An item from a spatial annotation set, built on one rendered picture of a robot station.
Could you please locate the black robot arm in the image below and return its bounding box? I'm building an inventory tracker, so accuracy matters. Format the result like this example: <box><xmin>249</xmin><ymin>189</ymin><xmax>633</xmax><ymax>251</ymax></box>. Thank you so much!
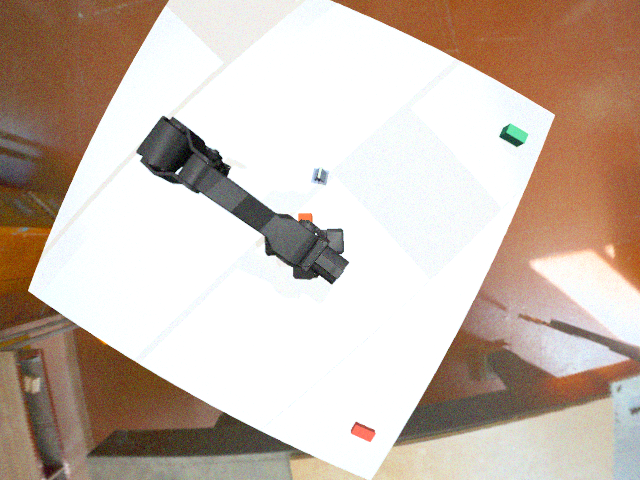
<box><xmin>136</xmin><ymin>115</ymin><xmax>350</xmax><ymax>285</ymax></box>

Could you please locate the small red block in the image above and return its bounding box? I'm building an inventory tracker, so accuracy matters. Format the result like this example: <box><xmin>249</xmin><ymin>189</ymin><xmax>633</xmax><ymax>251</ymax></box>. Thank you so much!
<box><xmin>351</xmin><ymin>421</ymin><xmax>376</xmax><ymax>442</ymax></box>

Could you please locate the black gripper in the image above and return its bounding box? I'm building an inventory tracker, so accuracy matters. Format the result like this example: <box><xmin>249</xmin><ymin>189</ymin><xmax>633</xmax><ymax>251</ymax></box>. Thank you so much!
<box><xmin>264</xmin><ymin>228</ymin><xmax>344</xmax><ymax>256</ymax></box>

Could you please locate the green rectangular block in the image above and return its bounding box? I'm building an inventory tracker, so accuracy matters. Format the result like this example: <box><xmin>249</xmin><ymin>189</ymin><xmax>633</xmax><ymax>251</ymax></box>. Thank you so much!
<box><xmin>498</xmin><ymin>123</ymin><xmax>528</xmax><ymax>147</ymax></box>

